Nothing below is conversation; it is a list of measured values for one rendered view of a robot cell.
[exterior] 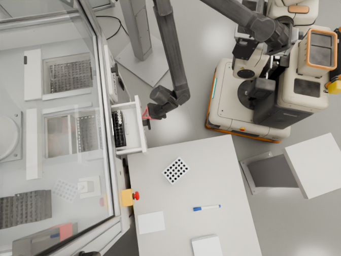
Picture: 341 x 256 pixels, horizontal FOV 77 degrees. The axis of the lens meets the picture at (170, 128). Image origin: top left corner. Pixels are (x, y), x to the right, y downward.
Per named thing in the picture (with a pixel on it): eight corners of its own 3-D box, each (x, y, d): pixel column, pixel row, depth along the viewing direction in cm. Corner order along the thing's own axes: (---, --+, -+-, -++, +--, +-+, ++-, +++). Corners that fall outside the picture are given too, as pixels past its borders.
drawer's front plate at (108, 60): (112, 56, 123) (107, 43, 113) (117, 102, 116) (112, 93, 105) (109, 56, 123) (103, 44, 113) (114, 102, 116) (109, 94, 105)
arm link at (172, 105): (179, 109, 93) (180, 98, 95) (168, 101, 88) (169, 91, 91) (168, 115, 97) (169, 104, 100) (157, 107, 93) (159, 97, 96)
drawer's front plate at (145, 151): (140, 102, 116) (137, 94, 105) (148, 155, 109) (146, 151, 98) (137, 103, 116) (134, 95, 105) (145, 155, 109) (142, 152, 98)
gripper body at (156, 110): (146, 103, 98) (157, 97, 93) (162, 106, 105) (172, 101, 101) (148, 117, 96) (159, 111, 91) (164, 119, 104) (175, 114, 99)
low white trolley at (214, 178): (207, 153, 191) (231, 133, 117) (224, 227, 175) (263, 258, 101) (143, 164, 188) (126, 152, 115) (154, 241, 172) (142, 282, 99)
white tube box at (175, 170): (179, 157, 114) (179, 156, 110) (190, 169, 112) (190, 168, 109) (161, 172, 112) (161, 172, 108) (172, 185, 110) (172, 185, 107)
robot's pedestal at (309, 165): (269, 151, 191) (331, 130, 118) (284, 184, 184) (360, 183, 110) (238, 161, 189) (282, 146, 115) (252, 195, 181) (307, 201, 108)
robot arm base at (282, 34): (290, 48, 80) (292, 22, 83) (279, 36, 75) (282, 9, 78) (268, 56, 87) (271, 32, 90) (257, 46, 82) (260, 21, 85)
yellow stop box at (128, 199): (134, 188, 102) (131, 188, 95) (136, 203, 101) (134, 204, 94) (124, 190, 102) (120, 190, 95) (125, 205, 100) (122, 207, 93)
